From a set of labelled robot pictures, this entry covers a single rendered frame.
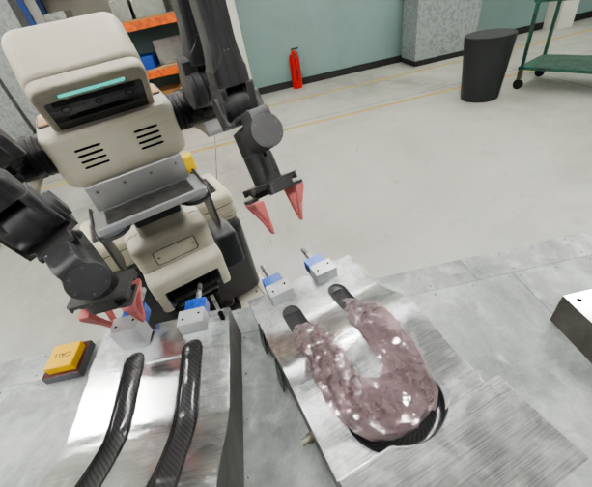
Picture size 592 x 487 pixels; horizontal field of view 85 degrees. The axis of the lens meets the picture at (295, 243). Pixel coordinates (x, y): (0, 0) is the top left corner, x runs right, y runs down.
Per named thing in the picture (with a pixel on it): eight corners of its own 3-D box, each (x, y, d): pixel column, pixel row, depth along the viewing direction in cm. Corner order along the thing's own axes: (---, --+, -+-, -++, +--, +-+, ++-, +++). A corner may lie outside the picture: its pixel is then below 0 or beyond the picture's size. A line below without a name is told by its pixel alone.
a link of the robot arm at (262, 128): (251, 90, 63) (211, 102, 61) (269, 65, 53) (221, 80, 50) (275, 149, 66) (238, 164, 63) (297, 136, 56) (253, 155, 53)
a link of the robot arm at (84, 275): (44, 186, 46) (-12, 227, 44) (61, 212, 39) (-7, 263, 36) (108, 239, 55) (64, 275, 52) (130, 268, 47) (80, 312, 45)
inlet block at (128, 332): (138, 300, 72) (126, 283, 68) (160, 294, 72) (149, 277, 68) (123, 351, 61) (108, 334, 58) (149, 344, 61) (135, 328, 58)
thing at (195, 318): (193, 294, 74) (184, 277, 71) (214, 289, 74) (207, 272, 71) (186, 343, 64) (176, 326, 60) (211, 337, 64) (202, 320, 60)
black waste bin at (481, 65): (447, 97, 386) (454, 36, 347) (484, 87, 389) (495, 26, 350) (472, 107, 348) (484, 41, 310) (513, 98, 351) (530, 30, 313)
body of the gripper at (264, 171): (299, 178, 64) (285, 141, 62) (254, 199, 60) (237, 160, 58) (287, 181, 69) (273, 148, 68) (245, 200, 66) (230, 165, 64)
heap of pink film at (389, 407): (283, 331, 63) (274, 305, 58) (360, 293, 67) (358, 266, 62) (360, 472, 43) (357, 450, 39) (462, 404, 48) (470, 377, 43)
